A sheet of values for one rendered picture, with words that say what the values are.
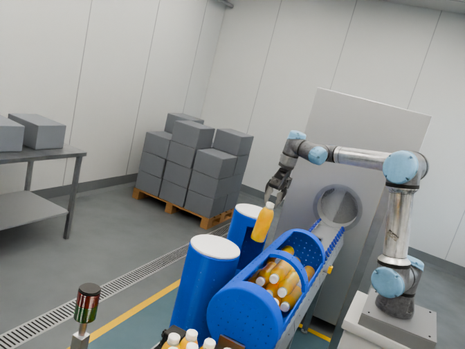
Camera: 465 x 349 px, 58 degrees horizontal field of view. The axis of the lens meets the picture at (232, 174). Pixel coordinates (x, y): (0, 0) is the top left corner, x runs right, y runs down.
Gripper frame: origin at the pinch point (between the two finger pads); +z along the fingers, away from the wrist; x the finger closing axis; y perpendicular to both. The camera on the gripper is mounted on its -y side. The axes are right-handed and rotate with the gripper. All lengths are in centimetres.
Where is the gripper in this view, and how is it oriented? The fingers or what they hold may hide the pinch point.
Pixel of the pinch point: (270, 204)
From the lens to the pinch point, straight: 192.2
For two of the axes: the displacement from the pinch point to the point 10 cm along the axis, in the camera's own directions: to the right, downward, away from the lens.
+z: -3.0, 9.1, 2.9
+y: 4.5, -1.4, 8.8
